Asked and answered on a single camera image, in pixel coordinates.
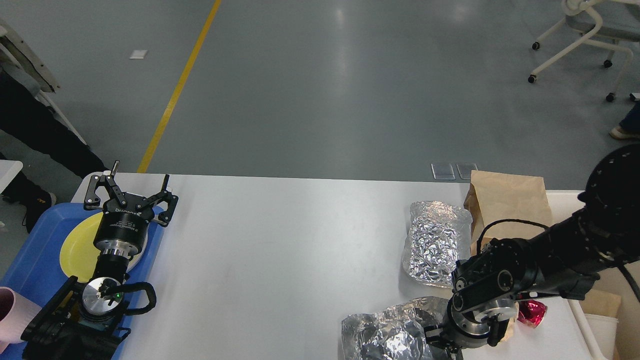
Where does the beige plastic bin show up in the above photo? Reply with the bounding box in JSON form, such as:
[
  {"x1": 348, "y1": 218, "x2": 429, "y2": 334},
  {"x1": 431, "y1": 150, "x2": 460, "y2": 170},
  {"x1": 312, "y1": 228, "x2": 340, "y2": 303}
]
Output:
[{"x1": 541, "y1": 190, "x2": 639, "y2": 360}]

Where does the dark green mug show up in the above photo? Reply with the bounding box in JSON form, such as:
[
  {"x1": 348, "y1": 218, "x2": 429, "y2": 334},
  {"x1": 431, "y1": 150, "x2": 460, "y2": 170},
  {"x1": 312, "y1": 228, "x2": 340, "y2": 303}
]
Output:
[{"x1": 78, "y1": 317, "x2": 119, "y2": 333}]

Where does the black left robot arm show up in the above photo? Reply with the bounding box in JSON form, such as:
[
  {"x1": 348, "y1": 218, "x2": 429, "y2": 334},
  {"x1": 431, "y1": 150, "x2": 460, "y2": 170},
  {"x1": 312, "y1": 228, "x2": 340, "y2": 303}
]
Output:
[{"x1": 21, "y1": 161, "x2": 179, "y2": 360}]

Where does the crumpled brown paper ball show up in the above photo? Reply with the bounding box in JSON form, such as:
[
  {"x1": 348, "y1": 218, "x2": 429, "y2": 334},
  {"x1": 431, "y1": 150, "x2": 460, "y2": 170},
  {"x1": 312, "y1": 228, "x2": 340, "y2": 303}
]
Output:
[{"x1": 500, "y1": 317, "x2": 516, "y2": 343}]

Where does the person in black clothes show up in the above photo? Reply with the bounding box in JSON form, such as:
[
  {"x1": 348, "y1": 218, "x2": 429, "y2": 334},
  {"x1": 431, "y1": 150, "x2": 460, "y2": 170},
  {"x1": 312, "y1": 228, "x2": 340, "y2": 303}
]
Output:
[{"x1": 0, "y1": 65, "x2": 108, "y2": 233}]

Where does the pink ribbed cup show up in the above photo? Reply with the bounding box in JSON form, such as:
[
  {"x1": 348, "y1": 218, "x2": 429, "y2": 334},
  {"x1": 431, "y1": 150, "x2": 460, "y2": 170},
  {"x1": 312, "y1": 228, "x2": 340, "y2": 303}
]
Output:
[{"x1": 0, "y1": 286, "x2": 42, "y2": 353}]

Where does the white office chair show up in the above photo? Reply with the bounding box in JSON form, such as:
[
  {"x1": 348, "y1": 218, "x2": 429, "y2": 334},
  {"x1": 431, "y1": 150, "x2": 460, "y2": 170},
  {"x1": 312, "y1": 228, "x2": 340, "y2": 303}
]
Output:
[{"x1": 527, "y1": 0, "x2": 640, "y2": 103}]

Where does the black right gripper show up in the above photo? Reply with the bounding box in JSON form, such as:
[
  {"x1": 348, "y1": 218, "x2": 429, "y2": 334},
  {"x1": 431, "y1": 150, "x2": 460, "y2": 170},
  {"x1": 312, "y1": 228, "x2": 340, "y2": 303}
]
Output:
[{"x1": 423, "y1": 299, "x2": 518, "y2": 351}]

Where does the white side table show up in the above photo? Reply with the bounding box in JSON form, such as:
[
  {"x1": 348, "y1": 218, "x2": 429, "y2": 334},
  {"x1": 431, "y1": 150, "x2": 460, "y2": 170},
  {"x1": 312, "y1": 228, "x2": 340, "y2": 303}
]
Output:
[{"x1": 0, "y1": 159, "x2": 23, "y2": 192}]

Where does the clear floor plate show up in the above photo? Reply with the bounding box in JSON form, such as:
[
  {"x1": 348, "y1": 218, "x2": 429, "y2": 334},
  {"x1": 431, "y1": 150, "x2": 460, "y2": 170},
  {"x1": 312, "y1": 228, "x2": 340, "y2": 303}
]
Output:
[
  {"x1": 455, "y1": 162, "x2": 479, "y2": 180},
  {"x1": 430, "y1": 162, "x2": 457, "y2": 181}
]

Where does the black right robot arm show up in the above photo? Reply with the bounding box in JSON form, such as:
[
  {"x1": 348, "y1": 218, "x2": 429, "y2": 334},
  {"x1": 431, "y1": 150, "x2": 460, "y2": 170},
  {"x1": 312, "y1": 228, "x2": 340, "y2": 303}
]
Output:
[{"x1": 423, "y1": 143, "x2": 640, "y2": 359}]

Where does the small brown paper bag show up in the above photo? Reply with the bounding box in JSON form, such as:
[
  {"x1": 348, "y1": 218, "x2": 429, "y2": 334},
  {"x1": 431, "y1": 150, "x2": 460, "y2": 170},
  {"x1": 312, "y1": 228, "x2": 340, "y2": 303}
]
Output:
[{"x1": 464, "y1": 170, "x2": 553, "y2": 255}]

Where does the white paper cup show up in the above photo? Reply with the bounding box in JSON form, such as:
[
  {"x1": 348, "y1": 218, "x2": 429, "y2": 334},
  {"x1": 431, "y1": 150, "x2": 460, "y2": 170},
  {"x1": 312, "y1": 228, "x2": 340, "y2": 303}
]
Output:
[{"x1": 584, "y1": 314, "x2": 618, "y2": 360}]

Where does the white floor tag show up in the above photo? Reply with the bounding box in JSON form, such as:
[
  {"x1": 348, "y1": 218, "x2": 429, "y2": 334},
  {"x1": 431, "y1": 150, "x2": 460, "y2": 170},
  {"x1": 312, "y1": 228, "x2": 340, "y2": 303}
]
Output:
[{"x1": 129, "y1": 49, "x2": 148, "y2": 60}]

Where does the pink plate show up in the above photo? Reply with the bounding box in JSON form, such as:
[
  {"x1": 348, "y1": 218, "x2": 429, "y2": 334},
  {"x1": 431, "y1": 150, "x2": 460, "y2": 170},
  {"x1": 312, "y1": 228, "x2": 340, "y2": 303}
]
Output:
[{"x1": 126, "y1": 234, "x2": 149, "y2": 273}]

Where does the foil bag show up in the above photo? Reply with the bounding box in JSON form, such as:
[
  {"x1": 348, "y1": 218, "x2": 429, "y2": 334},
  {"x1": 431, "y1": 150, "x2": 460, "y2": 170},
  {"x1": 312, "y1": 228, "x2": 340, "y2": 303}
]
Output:
[
  {"x1": 342, "y1": 296, "x2": 456, "y2": 360},
  {"x1": 401, "y1": 200, "x2": 473, "y2": 289}
]

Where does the yellow plastic plate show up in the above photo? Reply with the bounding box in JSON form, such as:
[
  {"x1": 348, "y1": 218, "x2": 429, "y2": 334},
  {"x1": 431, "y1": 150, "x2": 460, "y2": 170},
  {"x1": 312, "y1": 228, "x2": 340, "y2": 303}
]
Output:
[{"x1": 59, "y1": 212, "x2": 103, "y2": 283}]

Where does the clear floor plate right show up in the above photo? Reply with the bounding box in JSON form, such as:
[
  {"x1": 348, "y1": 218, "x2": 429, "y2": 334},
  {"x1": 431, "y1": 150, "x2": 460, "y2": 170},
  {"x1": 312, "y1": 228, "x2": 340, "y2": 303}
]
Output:
[{"x1": 455, "y1": 162, "x2": 479, "y2": 180}]

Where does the clear floor plate left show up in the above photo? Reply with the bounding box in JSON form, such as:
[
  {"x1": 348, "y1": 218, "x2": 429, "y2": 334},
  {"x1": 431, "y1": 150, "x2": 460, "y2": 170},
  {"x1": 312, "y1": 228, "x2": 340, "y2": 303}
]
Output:
[{"x1": 430, "y1": 162, "x2": 457, "y2": 181}]

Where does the large brown paper bag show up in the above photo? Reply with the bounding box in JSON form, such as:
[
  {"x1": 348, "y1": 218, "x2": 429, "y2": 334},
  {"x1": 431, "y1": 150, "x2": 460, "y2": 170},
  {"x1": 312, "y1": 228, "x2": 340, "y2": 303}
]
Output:
[{"x1": 579, "y1": 289, "x2": 622, "y2": 319}]

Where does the person at right edge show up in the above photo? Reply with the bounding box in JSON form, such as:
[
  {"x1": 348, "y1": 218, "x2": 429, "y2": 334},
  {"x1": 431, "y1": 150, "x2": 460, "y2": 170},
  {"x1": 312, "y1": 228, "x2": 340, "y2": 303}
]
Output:
[{"x1": 609, "y1": 102, "x2": 640, "y2": 141}]

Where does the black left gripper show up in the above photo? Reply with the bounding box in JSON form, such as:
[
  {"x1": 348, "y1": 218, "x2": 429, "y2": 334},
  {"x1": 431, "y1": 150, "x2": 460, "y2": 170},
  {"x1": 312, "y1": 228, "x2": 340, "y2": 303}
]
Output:
[{"x1": 83, "y1": 160, "x2": 179, "y2": 259}]

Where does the red foil wrapper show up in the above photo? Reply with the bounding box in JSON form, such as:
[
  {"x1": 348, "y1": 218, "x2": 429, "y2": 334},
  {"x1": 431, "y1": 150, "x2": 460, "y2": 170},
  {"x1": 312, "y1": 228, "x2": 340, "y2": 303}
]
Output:
[{"x1": 516, "y1": 300, "x2": 548, "y2": 329}]

